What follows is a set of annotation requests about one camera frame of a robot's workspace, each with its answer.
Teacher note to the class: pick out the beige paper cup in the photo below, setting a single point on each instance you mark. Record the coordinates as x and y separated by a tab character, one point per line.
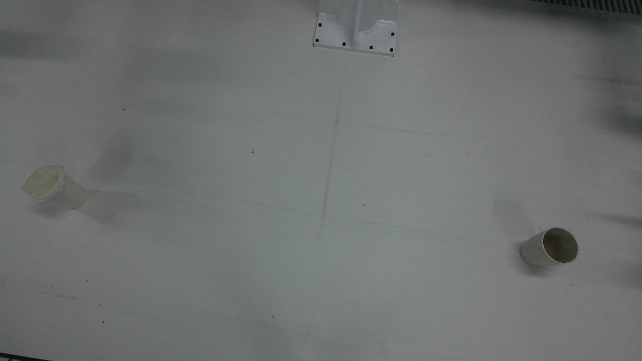
532	250

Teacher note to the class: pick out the white crinkled plastic cup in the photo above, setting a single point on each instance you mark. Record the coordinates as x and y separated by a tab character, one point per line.
70	193

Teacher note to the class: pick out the white bolted column base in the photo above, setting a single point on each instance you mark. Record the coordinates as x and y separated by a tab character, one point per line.
373	32

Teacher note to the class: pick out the dark ribbed vent strip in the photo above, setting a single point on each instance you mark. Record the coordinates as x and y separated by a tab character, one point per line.
587	4

